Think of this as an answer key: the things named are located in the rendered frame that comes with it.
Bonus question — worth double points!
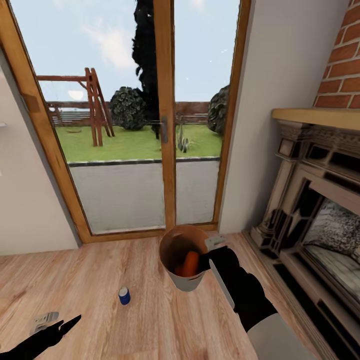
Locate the trash can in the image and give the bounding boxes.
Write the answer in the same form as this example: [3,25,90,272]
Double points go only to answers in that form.
[158,225,209,292]

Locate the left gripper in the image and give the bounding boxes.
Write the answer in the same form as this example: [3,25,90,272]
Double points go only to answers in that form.
[19,315,82,360]

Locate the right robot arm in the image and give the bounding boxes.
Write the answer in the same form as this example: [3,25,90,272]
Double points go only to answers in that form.
[199,234,316,360]

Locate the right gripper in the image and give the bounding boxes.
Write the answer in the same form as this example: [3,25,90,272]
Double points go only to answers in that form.
[199,251,213,271]

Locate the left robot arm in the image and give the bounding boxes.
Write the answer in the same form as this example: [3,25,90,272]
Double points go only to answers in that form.
[0,311,82,360]

